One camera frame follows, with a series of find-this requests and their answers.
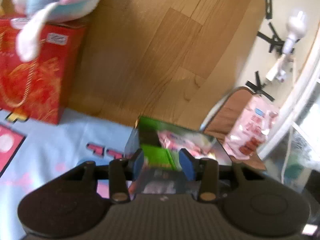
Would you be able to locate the Peppa Pig bed sheet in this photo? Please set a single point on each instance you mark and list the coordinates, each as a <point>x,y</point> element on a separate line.
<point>41,152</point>

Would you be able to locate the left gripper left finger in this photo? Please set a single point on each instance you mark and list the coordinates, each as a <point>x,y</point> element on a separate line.
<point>118,172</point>

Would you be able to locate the black printed storage box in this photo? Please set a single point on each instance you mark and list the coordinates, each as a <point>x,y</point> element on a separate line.
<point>157,180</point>

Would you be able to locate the wooden headboard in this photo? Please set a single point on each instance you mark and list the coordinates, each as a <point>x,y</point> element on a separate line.
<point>171,60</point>

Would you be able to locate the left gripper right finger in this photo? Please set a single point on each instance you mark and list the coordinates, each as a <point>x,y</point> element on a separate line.
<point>209,173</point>

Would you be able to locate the green snack packet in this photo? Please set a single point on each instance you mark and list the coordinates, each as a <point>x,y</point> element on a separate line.
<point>156,155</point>

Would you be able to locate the white power strip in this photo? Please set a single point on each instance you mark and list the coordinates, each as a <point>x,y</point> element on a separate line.
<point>277,72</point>

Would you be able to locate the red gift bag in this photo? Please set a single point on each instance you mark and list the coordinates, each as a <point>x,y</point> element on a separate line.
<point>39,89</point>

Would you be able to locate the pink snack bag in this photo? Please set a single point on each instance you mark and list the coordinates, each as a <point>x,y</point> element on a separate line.
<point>251,129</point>

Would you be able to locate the pastel unicorn plush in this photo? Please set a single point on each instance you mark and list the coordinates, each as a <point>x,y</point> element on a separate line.
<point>39,12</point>

